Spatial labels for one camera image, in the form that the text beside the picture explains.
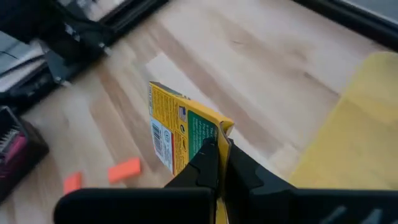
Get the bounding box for white paper sheets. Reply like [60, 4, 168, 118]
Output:
[0, 30, 47, 93]

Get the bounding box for yellow crayon box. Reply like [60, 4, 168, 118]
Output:
[148, 81, 234, 224]

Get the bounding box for orange rectangular eraser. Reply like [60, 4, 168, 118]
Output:
[63, 172, 83, 195]
[108, 157, 142, 184]

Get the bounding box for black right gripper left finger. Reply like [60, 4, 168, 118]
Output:
[164, 138, 220, 195]

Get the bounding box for black metal table frame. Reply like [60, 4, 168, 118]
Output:
[0, 0, 398, 108]

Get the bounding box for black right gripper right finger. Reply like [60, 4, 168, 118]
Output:
[224, 139, 296, 224]

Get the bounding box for black mesh basket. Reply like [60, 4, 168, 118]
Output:
[0, 105, 50, 203]

